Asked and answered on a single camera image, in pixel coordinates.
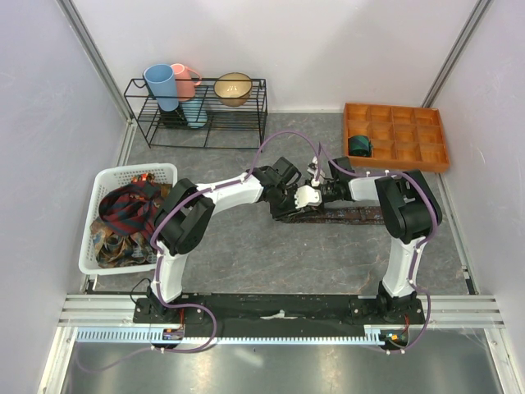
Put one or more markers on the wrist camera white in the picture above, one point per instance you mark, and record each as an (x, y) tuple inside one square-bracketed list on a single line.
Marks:
[(308, 195), (315, 170)]

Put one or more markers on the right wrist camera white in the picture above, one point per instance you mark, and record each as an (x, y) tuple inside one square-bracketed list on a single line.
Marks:
[(315, 170)]

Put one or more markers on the patterned ties pile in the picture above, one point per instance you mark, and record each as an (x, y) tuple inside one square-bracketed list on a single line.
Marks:
[(112, 250)]

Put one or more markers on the light blue lower cup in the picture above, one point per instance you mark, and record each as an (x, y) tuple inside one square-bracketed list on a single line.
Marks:
[(195, 113)]

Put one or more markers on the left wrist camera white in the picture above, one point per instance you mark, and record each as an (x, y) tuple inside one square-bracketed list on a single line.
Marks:
[(308, 195)]

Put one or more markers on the orange compartment tray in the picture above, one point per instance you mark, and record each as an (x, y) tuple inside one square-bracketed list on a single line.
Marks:
[(403, 138)]

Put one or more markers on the black wire rack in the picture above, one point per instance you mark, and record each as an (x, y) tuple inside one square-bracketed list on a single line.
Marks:
[(242, 127)]

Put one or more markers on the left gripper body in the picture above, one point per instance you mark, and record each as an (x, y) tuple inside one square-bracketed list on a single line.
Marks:
[(283, 204)]

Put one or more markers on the pink cup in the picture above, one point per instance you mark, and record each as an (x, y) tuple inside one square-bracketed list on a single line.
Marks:
[(187, 79)]

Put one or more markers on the white plastic basket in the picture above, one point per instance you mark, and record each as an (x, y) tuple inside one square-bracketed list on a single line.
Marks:
[(106, 181)]

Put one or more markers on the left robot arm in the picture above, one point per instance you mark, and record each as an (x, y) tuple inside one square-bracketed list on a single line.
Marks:
[(183, 219)]

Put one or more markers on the red navy striped tie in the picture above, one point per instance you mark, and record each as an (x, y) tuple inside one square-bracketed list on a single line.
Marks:
[(131, 209)]

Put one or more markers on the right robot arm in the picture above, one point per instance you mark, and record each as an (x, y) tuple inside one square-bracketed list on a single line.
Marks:
[(411, 216)]

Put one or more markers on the brown floral tie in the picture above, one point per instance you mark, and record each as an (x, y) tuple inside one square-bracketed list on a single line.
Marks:
[(355, 215)]

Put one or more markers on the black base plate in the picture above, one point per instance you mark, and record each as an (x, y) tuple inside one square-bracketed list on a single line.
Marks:
[(279, 315)]

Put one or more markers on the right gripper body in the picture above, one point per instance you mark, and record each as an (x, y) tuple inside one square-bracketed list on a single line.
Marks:
[(329, 192)]

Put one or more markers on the amber glass bowl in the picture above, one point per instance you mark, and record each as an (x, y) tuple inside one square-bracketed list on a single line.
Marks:
[(233, 89)]

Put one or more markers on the green tie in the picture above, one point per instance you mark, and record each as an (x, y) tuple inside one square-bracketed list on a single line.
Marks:
[(360, 146)]

